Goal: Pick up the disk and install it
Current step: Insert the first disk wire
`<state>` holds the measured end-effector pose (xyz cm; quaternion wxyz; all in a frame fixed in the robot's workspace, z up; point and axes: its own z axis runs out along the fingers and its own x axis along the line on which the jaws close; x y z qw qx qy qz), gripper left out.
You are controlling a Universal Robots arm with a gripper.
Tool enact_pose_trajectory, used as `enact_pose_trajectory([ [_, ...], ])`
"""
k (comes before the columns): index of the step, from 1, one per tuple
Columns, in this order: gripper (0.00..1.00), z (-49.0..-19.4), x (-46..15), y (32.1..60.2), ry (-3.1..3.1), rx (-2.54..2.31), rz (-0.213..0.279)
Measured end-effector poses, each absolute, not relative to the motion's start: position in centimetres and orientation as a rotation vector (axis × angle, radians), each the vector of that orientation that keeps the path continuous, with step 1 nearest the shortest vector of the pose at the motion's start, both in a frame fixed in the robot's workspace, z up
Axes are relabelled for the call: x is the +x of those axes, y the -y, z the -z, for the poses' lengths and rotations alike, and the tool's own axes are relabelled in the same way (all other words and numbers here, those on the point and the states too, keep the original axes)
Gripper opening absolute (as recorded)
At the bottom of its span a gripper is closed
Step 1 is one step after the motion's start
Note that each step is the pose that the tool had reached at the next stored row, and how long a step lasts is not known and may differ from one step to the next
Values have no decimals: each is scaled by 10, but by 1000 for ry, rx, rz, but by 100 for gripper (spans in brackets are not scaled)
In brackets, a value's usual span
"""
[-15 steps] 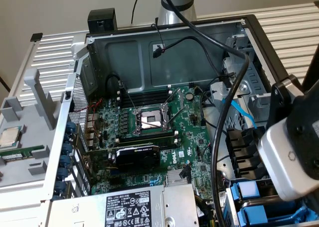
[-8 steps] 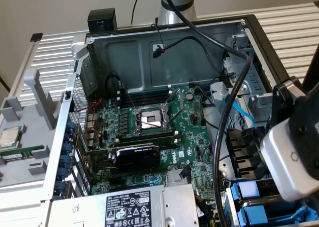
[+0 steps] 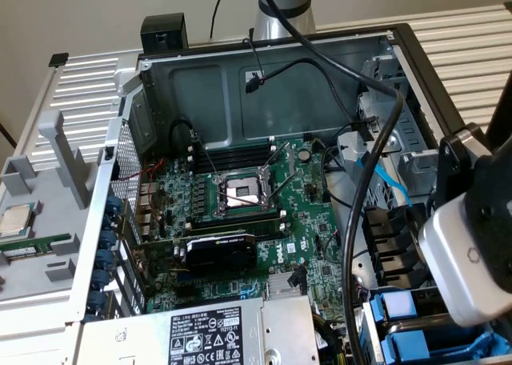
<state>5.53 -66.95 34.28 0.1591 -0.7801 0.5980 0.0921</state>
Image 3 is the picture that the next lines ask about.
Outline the black motherboard wire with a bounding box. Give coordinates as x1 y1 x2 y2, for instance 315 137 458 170
319 142 367 218

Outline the grey plastic parts rack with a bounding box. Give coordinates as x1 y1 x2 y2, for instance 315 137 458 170
0 109 107 302

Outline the thin metal locking lever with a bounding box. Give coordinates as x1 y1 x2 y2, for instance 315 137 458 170
190 129 220 180
218 188 277 213

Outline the open grey PC case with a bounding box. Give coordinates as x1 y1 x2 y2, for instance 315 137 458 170
66 22 512 365

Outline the silver CPU chip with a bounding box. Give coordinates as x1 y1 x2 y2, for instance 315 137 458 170
0 203 34 239

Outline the thin black red wire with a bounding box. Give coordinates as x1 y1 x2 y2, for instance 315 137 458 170
242 36 268 85

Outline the silver chipset heatsink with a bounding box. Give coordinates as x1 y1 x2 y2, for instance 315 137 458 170
266 271 310 301

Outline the blue SATA wire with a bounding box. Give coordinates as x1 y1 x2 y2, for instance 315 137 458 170
354 156 415 214

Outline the thin black cable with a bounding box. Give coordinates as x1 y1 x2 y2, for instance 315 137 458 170
210 0 229 38

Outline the metal socket cover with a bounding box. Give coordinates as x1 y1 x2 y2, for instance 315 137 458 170
259 140 298 206

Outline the black angled SATA wire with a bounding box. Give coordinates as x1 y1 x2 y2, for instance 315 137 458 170
286 265 309 296

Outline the black RAM slot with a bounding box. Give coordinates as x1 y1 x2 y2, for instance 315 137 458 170
195 156 275 173
190 209 286 222
202 144 277 160

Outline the hard drive in blue caddy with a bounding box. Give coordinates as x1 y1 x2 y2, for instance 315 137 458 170
359 284 512 365

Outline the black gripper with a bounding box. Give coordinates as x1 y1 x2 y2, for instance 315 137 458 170
434 122 512 291

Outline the black graphics card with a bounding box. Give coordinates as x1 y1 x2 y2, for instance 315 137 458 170
131 231 258 279

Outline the green Dell motherboard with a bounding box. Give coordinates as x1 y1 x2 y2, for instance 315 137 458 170
134 136 367 336

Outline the green RAM stick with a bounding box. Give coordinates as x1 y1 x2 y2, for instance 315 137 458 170
0 239 57 260

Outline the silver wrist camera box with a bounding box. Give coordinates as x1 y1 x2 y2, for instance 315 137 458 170
417 191 512 329

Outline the thick black gripper cable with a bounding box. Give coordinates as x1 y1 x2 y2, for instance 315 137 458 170
254 0 405 365

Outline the grey metal drive cage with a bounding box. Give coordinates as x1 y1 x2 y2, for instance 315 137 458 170
357 44 447 190

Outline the CPU socket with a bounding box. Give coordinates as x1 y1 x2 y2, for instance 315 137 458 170
214 167 277 219

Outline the dark floor cable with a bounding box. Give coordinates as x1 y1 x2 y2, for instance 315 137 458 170
0 121 18 150

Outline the black plastic block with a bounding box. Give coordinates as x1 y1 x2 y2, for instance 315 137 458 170
139 14 190 57

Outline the silver power supply unit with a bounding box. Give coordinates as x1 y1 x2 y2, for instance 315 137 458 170
78 295 321 365

